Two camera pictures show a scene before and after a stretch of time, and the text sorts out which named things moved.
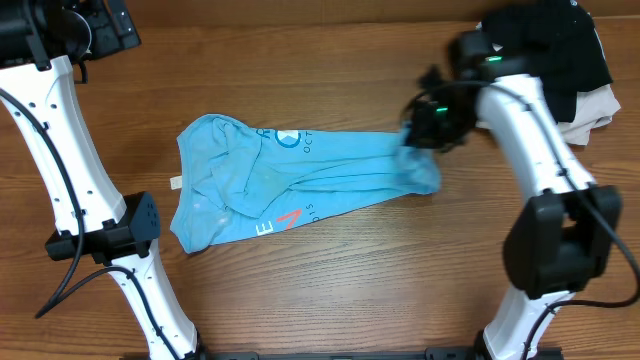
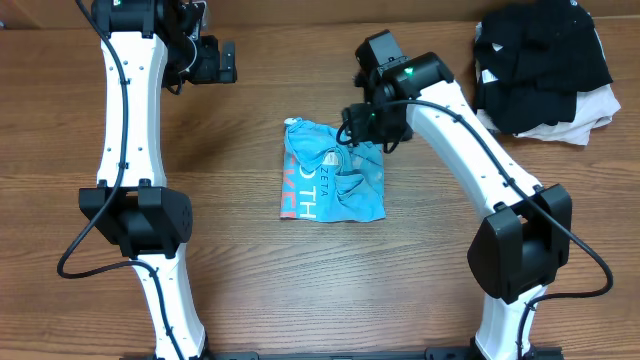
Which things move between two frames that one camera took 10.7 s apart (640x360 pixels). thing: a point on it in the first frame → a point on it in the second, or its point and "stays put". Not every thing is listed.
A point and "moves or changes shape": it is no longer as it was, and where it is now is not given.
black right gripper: x=423 y=137 → x=363 y=132
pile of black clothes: x=553 y=40 stays put
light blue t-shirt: x=234 y=181 moves or changes shape
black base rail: x=434 y=353 stays put
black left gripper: x=122 y=23 → x=228 y=61
